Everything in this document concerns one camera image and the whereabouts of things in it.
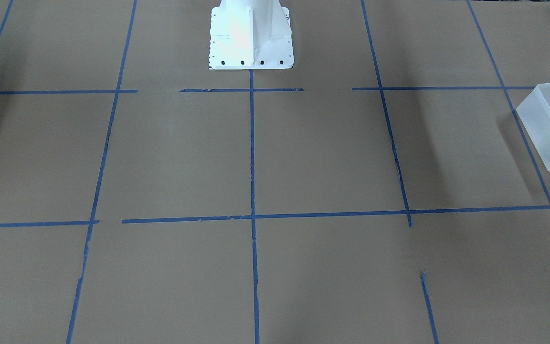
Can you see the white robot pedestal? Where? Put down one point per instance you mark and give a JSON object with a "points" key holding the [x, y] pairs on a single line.
{"points": [[250, 35]]}

